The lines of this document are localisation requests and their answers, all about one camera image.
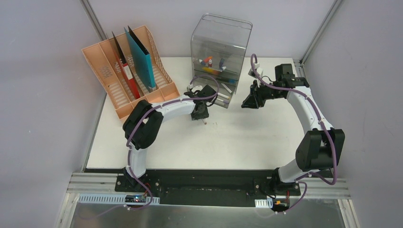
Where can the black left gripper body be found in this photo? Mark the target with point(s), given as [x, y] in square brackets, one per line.
[199, 109]

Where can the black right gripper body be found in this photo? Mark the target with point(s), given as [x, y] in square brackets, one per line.
[266, 92]

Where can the white marker yellow caps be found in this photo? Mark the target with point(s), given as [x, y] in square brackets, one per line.
[224, 96]

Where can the black highlighter blue cap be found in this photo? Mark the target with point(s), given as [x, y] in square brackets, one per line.
[232, 82]

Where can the white marker green cap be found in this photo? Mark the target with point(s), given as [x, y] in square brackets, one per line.
[226, 88]

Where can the blue white small bottle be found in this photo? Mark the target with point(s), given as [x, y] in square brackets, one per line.
[202, 62]

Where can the dark blue small bottle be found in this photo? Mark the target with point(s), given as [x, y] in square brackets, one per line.
[221, 62]

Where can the red orange small bottle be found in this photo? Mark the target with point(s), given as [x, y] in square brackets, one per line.
[207, 59]

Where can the smoked clear drawer box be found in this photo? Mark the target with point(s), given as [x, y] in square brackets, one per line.
[220, 37]

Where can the teal folder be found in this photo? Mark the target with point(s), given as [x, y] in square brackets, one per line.
[141, 59]

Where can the red folder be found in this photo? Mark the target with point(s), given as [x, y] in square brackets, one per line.
[125, 69]

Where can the white marker purple cap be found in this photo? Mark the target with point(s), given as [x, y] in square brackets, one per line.
[223, 101]

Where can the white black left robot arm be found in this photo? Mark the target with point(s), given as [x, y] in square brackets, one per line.
[143, 124]

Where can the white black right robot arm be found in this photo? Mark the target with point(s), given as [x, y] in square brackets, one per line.
[319, 151]

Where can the peach plastic file organizer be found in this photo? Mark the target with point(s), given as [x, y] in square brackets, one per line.
[112, 63]

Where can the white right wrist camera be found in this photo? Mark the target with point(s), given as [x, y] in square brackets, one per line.
[255, 71]

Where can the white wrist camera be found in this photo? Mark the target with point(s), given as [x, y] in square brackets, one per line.
[195, 86]
[255, 71]

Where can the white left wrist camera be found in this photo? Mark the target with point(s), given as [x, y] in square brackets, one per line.
[195, 86]

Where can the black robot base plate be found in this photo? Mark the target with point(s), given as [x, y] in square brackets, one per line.
[226, 188]

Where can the aluminium frame rail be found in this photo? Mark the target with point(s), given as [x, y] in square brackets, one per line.
[100, 188]

